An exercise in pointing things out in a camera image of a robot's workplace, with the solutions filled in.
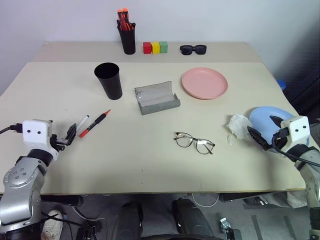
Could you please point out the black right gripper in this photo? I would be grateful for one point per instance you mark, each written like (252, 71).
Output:
(281, 143)

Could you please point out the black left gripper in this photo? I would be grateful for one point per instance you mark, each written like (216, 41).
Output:
(59, 142)

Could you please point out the light blue plastic plate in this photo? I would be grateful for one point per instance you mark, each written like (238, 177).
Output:
(262, 117)

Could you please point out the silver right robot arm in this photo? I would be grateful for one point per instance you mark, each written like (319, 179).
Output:
(311, 175)

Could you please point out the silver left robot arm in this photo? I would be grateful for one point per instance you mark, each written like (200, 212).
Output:
(17, 190)

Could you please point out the white marker with black cap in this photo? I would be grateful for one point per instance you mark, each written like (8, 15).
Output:
(82, 123)

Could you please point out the red and black marker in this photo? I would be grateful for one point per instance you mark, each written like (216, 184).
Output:
(93, 124)

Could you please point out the blue round container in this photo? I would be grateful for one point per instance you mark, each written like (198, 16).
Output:
(281, 85)

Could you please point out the black equipment beside table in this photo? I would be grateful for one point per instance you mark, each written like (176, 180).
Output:
(305, 97)

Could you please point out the empty black plastic cup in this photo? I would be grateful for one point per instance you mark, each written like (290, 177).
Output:
(111, 83)

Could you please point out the grey cloth on floor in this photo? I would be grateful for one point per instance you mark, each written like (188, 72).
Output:
(277, 198)

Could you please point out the thin framed clear eyeglasses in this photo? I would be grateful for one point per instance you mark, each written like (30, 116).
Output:
(197, 142)

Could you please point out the pink plastic plate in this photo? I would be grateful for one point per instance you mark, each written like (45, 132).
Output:
(204, 83)

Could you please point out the white sneaker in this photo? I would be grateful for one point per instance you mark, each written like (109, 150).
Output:
(52, 223)

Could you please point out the open grey glasses case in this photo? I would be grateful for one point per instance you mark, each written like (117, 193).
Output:
(157, 103)

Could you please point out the dark rounded shape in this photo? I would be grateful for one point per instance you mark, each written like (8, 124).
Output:
(190, 217)
(130, 217)

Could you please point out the black pen holder cup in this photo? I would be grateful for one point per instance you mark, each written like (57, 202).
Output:
(127, 41)

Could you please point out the black sunglasses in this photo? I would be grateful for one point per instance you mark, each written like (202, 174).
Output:
(186, 50)

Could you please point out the red cube block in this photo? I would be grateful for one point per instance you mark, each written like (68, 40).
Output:
(147, 48)

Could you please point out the yellow cube block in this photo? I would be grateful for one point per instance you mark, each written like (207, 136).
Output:
(155, 48)

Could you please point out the black capped pen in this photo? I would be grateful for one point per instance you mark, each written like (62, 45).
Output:
(133, 25)

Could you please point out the green cube block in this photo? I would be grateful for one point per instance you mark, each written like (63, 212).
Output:
(163, 47)

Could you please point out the orange capped black marker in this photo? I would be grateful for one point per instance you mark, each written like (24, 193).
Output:
(120, 15)
(125, 13)

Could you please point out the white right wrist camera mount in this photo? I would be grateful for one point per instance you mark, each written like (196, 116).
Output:
(298, 132)

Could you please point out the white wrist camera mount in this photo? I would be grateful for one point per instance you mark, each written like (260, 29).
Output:
(35, 136)
(298, 132)

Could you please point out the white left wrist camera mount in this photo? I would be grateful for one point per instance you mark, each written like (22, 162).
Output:
(35, 136)

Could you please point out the metal caster bracket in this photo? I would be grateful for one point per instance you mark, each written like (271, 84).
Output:
(228, 227)

